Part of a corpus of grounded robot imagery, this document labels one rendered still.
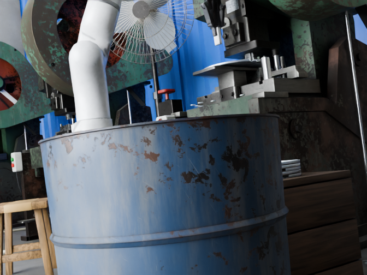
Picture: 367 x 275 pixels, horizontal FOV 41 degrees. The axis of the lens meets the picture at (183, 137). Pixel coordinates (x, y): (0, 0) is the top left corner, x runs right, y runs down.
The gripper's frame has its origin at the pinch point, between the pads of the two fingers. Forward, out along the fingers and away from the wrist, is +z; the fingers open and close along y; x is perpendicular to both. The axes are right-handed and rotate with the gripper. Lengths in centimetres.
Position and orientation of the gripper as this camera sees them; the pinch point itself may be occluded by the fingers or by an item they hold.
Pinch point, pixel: (217, 36)
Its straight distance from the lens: 208.9
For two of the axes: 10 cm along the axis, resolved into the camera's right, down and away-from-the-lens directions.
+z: 1.3, 9.9, -0.3
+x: 6.5, -1.1, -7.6
